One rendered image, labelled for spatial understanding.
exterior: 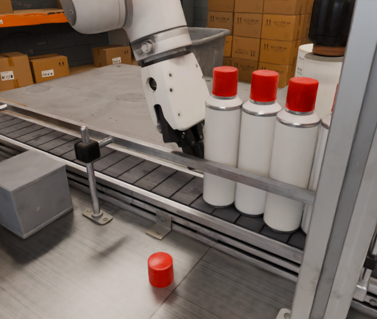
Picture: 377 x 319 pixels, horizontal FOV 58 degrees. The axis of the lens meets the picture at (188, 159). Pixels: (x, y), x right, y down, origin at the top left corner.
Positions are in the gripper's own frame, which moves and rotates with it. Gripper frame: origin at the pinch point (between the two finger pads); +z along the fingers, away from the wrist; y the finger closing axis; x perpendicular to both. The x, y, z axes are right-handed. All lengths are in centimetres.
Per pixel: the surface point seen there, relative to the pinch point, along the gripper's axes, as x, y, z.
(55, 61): 313, 204, -56
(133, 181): 11.8, -3.6, 2.5
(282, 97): 7, 57, 4
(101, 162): 21.1, -1.6, -0.9
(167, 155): 1.6, -4.4, -2.0
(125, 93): 59, 47, -9
